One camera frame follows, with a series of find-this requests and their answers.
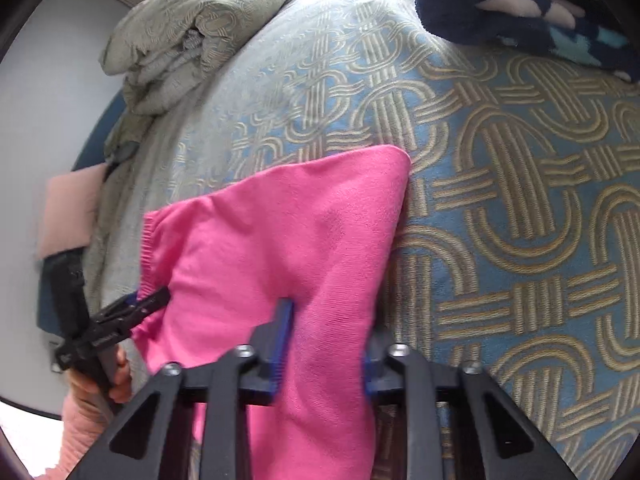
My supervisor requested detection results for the patterned blue beige bedspread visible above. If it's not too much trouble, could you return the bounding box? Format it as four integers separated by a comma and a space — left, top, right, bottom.
82, 0, 640, 480

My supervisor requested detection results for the navy patterned fleece blanket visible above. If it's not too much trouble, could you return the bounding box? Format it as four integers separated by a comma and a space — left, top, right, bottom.
412, 0, 640, 83

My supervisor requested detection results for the pink cushion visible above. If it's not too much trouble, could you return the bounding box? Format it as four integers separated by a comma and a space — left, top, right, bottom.
39, 162, 108, 257

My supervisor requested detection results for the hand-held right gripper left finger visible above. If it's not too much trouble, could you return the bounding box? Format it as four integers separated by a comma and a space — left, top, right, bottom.
65, 297, 296, 480

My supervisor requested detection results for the pink knitted sweater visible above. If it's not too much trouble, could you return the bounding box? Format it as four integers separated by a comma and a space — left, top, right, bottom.
140, 144, 412, 480

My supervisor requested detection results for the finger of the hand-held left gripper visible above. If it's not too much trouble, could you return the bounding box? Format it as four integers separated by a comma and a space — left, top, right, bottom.
107, 286, 172, 345
92, 294, 142, 328

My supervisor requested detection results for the folded beige quilt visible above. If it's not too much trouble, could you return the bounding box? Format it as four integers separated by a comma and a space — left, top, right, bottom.
100, 0, 293, 161

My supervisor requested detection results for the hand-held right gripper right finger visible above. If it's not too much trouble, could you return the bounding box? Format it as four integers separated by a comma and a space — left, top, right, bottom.
362, 342, 576, 480

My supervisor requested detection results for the person's left hand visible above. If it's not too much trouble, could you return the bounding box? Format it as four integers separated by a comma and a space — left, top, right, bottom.
67, 344, 133, 407

